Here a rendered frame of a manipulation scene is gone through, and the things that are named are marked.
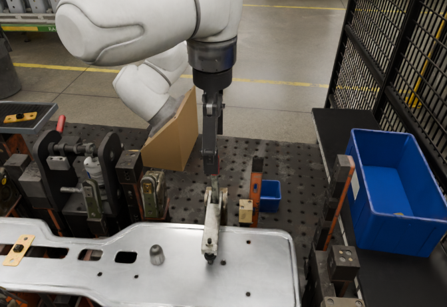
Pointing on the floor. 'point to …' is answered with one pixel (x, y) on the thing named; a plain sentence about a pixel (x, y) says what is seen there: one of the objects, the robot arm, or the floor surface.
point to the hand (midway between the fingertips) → (213, 147)
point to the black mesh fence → (384, 79)
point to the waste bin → (7, 69)
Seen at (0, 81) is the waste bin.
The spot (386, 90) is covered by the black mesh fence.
